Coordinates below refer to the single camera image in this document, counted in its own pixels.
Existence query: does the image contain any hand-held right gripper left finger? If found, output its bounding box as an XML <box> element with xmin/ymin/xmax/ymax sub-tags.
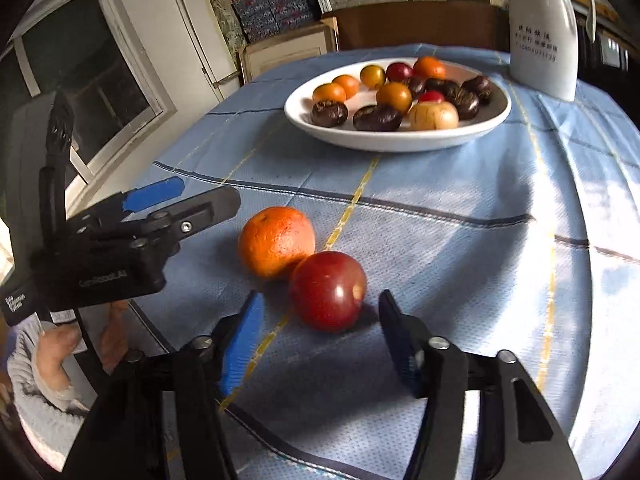
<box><xmin>62</xmin><ymin>290</ymin><xmax>266</xmax><ymax>480</ymax></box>

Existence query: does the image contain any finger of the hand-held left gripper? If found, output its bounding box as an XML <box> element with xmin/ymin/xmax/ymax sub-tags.
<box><xmin>131</xmin><ymin>185</ymin><xmax>242</xmax><ymax>257</ymax></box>
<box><xmin>67</xmin><ymin>176</ymin><xmax>186</xmax><ymax>233</ymax></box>

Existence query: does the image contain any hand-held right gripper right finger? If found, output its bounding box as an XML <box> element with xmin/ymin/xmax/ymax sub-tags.
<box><xmin>377</xmin><ymin>289</ymin><xmax>583</xmax><ymax>480</ymax></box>

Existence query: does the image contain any large orange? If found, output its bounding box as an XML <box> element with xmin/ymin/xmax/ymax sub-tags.
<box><xmin>237</xmin><ymin>206</ymin><xmax>317</xmax><ymax>280</ymax></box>

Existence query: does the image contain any red apple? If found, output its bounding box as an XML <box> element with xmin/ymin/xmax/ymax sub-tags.
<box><xmin>289</xmin><ymin>251</ymin><xmax>368</xmax><ymax>333</ymax></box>

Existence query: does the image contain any orange tangerine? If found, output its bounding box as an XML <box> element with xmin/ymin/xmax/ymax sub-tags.
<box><xmin>332</xmin><ymin>74</ymin><xmax>361</xmax><ymax>98</ymax></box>
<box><xmin>413</xmin><ymin>56</ymin><xmax>447</xmax><ymax>81</ymax></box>
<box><xmin>312</xmin><ymin>82</ymin><xmax>347</xmax><ymax>106</ymax></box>

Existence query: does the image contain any white plate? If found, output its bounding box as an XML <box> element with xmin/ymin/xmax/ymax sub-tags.
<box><xmin>284</xmin><ymin>57</ymin><xmax>512</xmax><ymax>153</ymax></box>

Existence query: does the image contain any dark yellow tangerine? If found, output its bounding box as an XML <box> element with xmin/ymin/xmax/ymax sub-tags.
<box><xmin>360</xmin><ymin>64</ymin><xmax>387</xmax><ymax>89</ymax></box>

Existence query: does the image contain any yellow-orange tangerine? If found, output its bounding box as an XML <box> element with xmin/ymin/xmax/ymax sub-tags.
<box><xmin>376</xmin><ymin>82</ymin><xmax>413</xmax><ymax>115</ymax></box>

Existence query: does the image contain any dark red plum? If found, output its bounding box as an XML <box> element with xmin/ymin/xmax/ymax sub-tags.
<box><xmin>386</xmin><ymin>61</ymin><xmax>415</xmax><ymax>83</ymax></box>

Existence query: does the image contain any dark passion fruit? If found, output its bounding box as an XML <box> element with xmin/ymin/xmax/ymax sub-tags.
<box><xmin>461</xmin><ymin>75</ymin><xmax>493</xmax><ymax>106</ymax></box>
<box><xmin>425</xmin><ymin>78</ymin><xmax>460</xmax><ymax>101</ymax></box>

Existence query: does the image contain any person's left forearm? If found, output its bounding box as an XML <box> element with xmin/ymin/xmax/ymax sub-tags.
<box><xmin>7</xmin><ymin>319</ymin><xmax>97</xmax><ymax>467</ymax></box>

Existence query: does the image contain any person's left hand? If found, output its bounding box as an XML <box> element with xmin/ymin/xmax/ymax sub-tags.
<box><xmin>37</xmin><ymin>304</ymin><xmax>130</xmax><ymax>401</ymax></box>

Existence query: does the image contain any blue checked tablecloth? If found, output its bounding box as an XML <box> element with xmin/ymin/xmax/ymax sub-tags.
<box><xmin>115</xmin><ymin>42</ymin><xmax>640</xmax><ymax>480</ymax></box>

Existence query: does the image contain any white framed window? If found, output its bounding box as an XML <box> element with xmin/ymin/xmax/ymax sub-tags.
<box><xmin>0</xmin><ymin>0</ymin><xmax>175</xmax><ymax>197</ymax></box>

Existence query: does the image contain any white door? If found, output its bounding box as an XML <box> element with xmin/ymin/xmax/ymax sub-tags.
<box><xmin>169</xmin><ymin>0</ymin><xmax>242</xmax><ymax>87</ymax></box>

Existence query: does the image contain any light wooden cabinet panel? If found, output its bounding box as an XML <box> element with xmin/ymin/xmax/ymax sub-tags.
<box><xmin>239</xmin><ymin>24</ymin><xmax>340</xmax><ymax>83</ymax></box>

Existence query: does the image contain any stack of blue patterned boxes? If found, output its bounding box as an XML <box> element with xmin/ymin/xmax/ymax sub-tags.
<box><xmin>231</xmin><ymin>0</ymin><xmax>321</xmax><ymax>44</ymax></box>

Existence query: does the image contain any brown board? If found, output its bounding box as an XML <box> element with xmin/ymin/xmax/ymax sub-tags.
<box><xmin>334</xmin><ymin>0</ymin><xmax>512</xmax><ymax>52</ymax></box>

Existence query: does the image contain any white thermos jug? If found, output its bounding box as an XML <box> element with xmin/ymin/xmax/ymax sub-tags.
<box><xmin>508</xmin><ymin>0</ymin><xmax>597</xmax><ymax>102</ymax></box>

